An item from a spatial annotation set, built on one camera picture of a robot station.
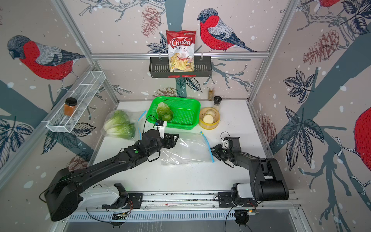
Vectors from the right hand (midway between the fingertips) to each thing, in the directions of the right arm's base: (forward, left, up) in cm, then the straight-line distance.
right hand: (210, 149), depth 91 cm
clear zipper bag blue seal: (+22, +55, +5) cm, 59 cm away
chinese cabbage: (+18, +64, +8) cm, 67 cm away
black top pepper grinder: (+36, -6, +10) cm, 38 cm away
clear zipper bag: (+2, +14, -2) cm, 14 cm away
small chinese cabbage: (+24, +32, +8) cm, 41 cm away
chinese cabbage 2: (+7, +55, +7) cm, 56 cm away
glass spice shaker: (+48, -2, +5) cm, 49 cm away
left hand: (0, +20, +18) cm, 27 cm away
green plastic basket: (+31, +27, -1) cm, 41 cm away
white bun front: (+22, +1, +4) cm, 22 cm away
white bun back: (+28, -2, +4) cm, 28 cm away
